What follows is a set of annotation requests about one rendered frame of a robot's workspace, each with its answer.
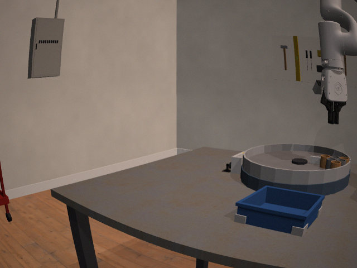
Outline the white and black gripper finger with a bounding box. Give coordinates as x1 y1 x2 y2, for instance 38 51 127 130
320 89 335 124
333 102 346 124

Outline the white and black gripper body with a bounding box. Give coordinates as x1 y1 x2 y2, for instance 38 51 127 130
321 68 348 102

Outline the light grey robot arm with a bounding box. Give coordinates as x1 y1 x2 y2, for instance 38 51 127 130
318 0 357 70

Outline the blue plastic tray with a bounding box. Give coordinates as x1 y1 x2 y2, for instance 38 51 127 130
234 185 325 237

